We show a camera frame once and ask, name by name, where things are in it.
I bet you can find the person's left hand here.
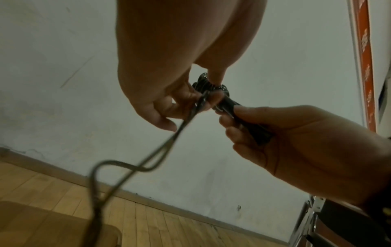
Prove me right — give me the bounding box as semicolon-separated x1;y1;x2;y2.
115;0;267;132

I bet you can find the person's right hand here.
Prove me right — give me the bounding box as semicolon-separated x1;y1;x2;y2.
218;105;391;206

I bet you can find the black ribbed handle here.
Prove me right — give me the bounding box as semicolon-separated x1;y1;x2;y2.
192;73;275;147

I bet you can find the grey cord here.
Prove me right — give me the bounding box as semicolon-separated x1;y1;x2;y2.
87;90;212;247

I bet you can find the orange banner strip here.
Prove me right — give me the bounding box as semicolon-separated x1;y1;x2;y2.
348;0;378;133

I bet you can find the white poster board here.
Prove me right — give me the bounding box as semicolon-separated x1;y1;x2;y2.
367;0;391;122

